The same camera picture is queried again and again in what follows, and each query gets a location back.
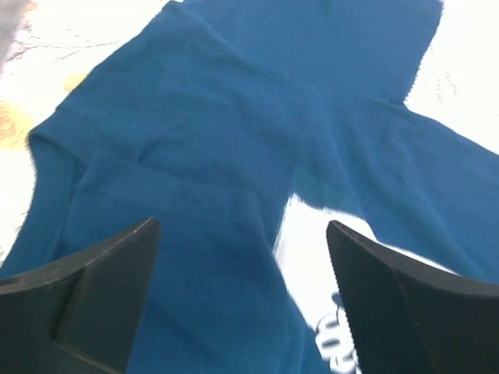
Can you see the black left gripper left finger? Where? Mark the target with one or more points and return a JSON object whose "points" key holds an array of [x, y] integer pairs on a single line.
{"points": [[79, 314]]}

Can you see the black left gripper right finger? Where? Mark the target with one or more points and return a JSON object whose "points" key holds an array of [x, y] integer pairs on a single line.
{"points": [[409, 317]]}

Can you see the blue Mickey print t-shirt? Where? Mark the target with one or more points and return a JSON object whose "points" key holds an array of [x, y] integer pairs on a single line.
{"points": [[216, 321]]}

